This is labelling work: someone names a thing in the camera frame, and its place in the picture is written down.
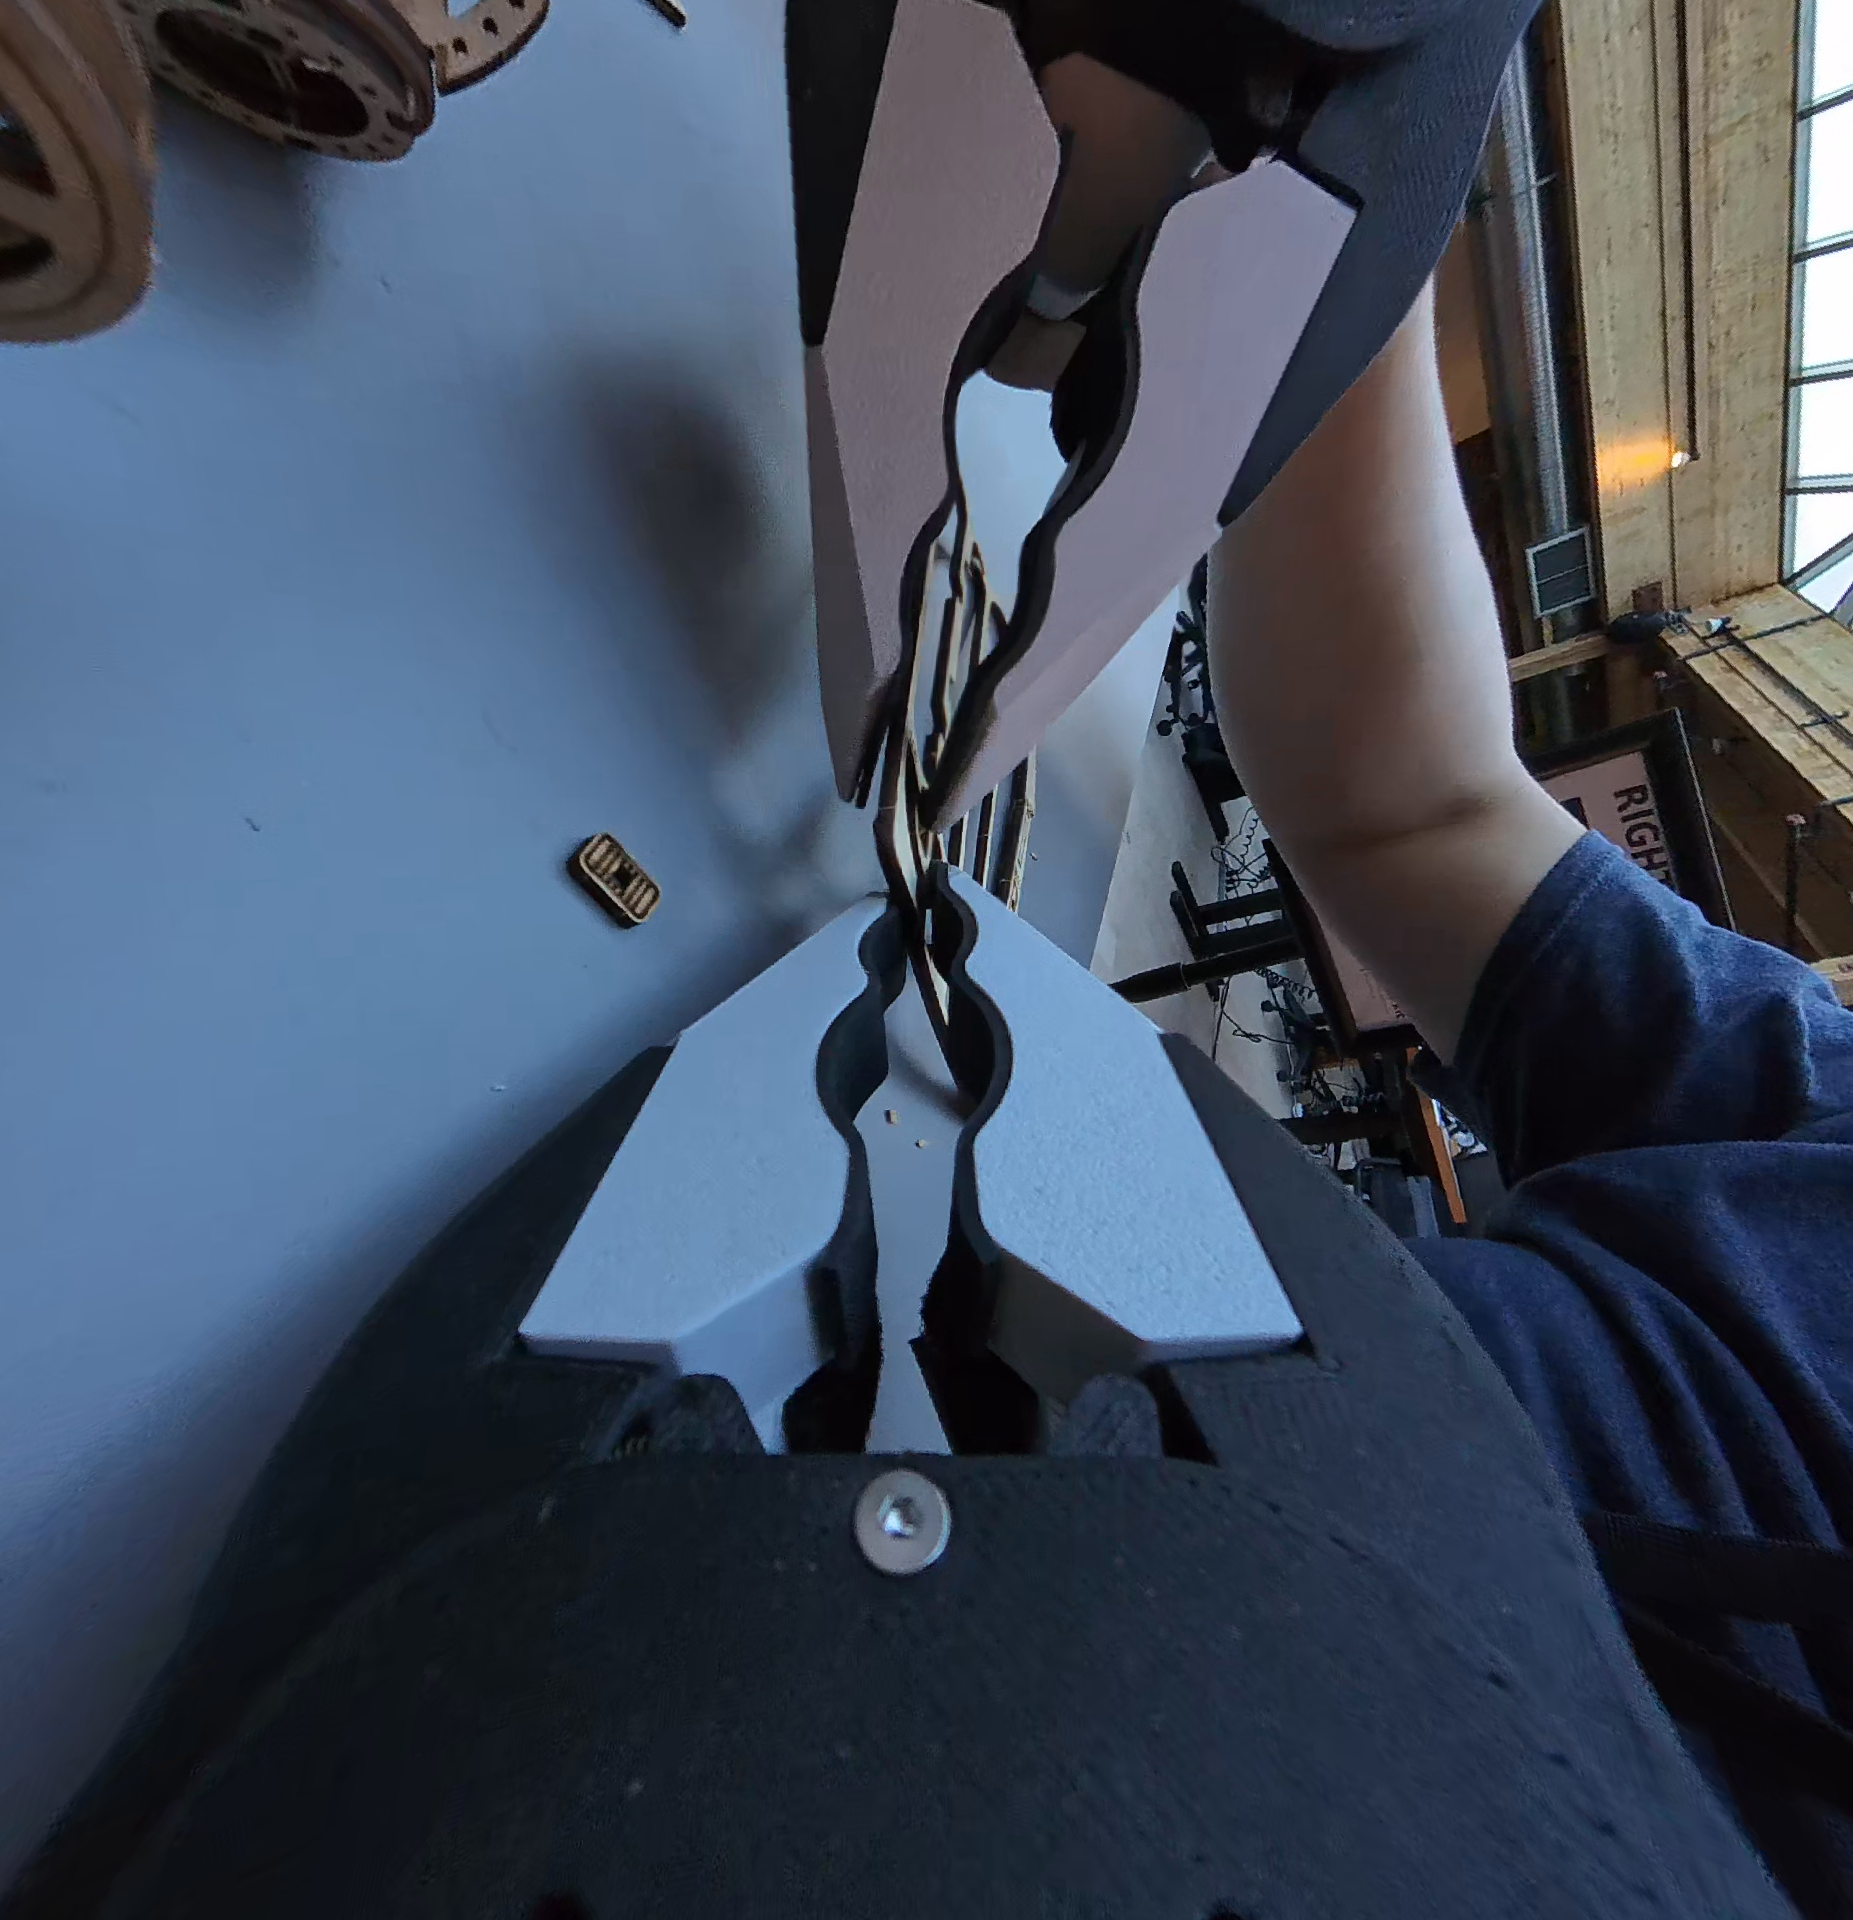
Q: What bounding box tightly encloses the wall vent grille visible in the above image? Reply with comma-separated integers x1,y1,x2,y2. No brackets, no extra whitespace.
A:
1522,523,1599,619

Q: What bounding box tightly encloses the wooden model frame part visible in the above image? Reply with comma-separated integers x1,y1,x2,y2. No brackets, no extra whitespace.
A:
867,502,1039,1119

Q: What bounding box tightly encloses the large window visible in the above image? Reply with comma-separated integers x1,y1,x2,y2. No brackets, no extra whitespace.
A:
1775,0,1853,647

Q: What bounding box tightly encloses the wooden model gear wheel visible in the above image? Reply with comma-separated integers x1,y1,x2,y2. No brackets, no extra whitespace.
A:
123,0,440,164

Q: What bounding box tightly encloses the perforated wooden arc piece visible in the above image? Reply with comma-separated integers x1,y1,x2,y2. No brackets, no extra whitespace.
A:
431,0,555,96

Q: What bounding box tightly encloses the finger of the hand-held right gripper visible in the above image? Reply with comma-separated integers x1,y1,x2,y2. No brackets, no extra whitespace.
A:
801,0,1080,813
921,151,1367,838

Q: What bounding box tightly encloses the black metal stand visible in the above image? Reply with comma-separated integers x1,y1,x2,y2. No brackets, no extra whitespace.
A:
1105,841,1317,1006

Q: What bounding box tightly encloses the large wooden model wheel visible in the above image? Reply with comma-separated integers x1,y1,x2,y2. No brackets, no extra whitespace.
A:
0,0,158,345

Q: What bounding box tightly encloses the black framed sign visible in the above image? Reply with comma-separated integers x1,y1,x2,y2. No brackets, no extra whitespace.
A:
1534,709,1738,932

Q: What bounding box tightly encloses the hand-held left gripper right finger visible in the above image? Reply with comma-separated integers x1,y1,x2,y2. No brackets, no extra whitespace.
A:
921,864,1306,1454

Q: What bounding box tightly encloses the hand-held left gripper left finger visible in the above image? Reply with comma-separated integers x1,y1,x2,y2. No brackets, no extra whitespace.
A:
518,891,914,1454

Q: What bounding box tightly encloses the small wooden slotted tile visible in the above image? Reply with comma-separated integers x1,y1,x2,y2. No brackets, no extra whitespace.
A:
567,832,663,929

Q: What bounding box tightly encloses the silver air duct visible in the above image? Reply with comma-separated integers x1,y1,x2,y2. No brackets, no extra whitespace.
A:
1475,59,1595,603

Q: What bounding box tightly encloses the person's blue shirt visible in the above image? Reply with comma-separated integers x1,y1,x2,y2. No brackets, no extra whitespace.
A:
1405,832,1853,1920

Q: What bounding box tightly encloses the black neck cord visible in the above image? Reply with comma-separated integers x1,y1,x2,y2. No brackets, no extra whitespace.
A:
1577,1508,1853,1804

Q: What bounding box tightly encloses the person's right forearm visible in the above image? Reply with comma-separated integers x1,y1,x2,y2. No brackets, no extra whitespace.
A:
1202,278,1595,1067

